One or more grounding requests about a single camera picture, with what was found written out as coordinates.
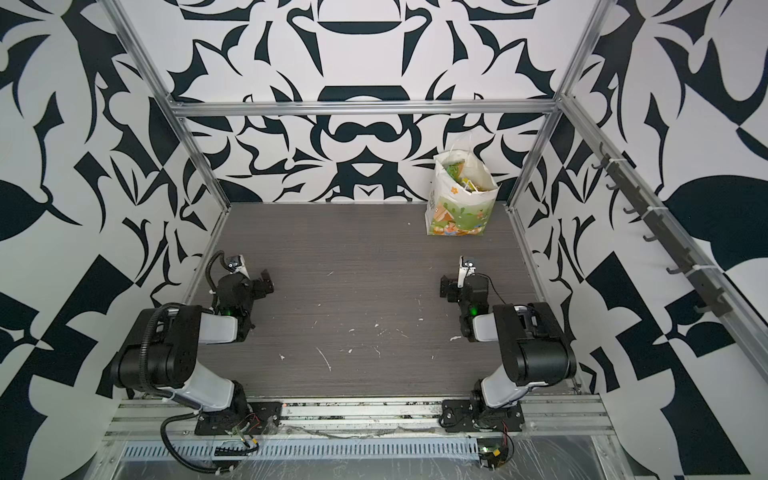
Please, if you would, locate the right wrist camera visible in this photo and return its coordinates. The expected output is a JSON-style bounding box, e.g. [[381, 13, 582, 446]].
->
[[457, 256, 476, 289]]

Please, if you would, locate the wall hook rail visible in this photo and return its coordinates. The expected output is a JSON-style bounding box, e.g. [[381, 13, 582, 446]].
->
[[593, 145, 733, 317]]

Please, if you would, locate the aluminium cage frame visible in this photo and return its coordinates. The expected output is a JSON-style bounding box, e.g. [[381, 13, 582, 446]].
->
[[101, 1, 767, 376]]

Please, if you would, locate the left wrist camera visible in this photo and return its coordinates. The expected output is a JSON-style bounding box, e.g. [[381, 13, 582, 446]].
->
[[224, 255, 250, 278]]

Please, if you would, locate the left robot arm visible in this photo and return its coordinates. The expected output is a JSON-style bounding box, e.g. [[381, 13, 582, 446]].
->
[[109, 268, 274, 413]]

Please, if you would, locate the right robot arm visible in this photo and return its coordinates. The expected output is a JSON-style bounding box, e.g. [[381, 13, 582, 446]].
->
[[439, 274, 577, 410]]

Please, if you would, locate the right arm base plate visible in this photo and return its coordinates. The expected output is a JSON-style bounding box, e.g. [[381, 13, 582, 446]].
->
[[438, 400, 525, 433]]

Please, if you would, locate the white slotted cable duct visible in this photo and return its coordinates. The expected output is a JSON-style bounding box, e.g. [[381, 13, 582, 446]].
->
[[116, 437, 481, 462]]

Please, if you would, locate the green circuit board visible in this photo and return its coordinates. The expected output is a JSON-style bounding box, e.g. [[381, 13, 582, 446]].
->
[[477, 438, 510, 470]]

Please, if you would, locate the floral paper gift bag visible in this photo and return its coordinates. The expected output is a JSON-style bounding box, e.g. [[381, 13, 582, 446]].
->
[[425, 134, 500, 237]]

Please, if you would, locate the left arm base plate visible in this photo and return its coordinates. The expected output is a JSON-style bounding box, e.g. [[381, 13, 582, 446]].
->
[[194, 401, 283, 436]]

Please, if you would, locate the aluminium front rail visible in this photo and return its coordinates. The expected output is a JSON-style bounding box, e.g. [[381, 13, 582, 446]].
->
[[107, 394, 614, 439]]

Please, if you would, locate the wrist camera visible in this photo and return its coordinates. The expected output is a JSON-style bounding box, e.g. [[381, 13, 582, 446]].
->
[[457, 256, 476, 289], [224, 255, 250, 278]]

